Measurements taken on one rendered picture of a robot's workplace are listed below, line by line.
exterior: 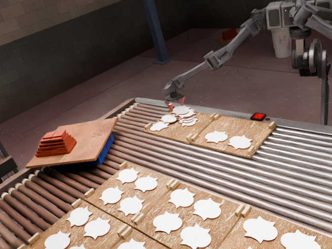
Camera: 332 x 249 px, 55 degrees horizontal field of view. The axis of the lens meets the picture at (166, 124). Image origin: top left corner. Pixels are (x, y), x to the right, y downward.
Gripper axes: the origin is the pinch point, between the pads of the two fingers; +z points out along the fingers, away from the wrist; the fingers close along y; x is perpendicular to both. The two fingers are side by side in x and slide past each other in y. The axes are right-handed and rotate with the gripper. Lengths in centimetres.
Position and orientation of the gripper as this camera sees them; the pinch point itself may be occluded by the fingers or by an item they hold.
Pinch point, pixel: (176, 107)
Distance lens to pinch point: 235.2
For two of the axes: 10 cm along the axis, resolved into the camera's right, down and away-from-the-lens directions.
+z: 2.3, 8.5, 4.8
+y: -7.8, 4.6, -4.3
